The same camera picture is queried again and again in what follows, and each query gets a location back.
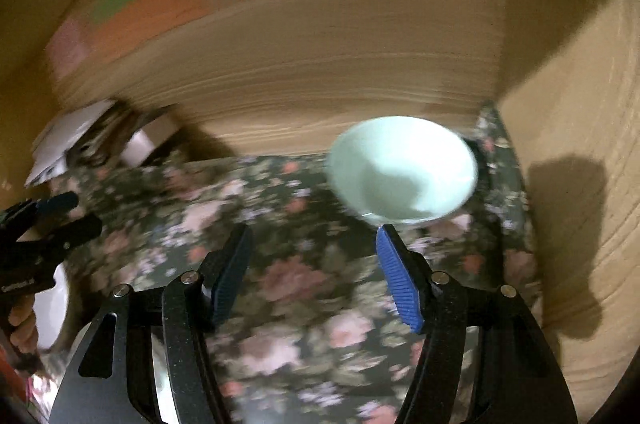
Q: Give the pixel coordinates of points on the mint green bowl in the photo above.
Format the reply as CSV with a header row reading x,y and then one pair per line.
x,y
400,168

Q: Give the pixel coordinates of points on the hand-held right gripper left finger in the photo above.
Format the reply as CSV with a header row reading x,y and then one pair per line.
x,y
230,284

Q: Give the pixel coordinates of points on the pink paper sheet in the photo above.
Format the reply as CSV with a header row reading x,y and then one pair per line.
x,y
67,48

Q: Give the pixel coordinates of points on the person's left hand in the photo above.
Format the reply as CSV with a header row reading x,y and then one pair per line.
x,y
24,324

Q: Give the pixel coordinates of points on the stack of papers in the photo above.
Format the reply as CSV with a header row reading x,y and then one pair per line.
x,y
65,133

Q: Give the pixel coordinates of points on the orange paper sheet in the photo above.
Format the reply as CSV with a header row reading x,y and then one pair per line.
x,y
150,18

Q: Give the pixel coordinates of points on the small cardboard box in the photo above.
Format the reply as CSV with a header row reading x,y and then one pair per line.
x,y
150,138

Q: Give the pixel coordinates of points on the floral green cloth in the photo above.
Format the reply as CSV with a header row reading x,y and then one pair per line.
x,y
310,284

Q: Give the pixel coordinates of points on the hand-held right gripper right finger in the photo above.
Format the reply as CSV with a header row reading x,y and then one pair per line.
x,y
400,279

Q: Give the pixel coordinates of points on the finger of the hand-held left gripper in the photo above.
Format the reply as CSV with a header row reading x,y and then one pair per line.
x,y
55,203
70,234

